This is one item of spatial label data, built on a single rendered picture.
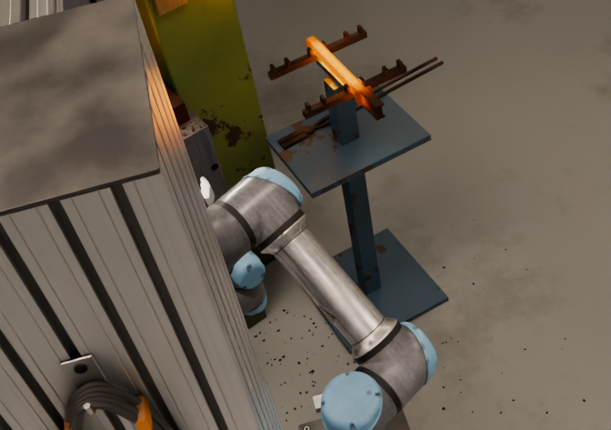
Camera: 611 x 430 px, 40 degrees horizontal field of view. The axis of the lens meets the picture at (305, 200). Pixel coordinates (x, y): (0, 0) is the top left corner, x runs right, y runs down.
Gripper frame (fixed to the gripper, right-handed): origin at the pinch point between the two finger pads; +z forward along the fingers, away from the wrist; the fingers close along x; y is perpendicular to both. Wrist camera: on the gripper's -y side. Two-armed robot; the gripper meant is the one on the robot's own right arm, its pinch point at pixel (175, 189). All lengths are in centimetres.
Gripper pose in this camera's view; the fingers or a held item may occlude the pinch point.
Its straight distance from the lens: 212.6
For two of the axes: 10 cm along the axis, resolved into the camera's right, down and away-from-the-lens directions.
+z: -5.7, -5.2, 6.3
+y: 1.5, 6.9, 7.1
